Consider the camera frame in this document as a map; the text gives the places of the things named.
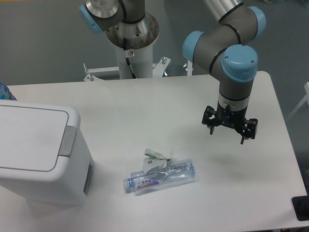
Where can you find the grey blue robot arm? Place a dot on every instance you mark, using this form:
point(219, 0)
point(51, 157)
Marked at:
point(224, 53)

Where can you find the black clamp at table edge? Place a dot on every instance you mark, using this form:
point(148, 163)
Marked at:
point(301, 207)

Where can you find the blue water bottle pack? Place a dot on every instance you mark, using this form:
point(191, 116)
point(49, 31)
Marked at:
point(5, 93)

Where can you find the white frame at right edge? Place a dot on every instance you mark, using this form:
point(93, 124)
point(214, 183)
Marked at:
point(304, 100)

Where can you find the white push-lid trash can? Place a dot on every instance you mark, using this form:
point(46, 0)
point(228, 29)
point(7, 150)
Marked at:
point(43, 154)

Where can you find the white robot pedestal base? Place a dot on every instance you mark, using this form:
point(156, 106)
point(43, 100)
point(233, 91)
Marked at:
point(132, 34)

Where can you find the crumpled white paper wrapper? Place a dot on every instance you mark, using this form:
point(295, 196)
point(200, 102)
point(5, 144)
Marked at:
point(156, 160)

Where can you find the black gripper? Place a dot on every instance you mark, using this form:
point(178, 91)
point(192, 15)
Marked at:
point(231, 114)

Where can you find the crushed clear plastic bottle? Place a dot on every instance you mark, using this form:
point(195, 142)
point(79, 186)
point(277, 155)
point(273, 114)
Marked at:
point(172, 175)

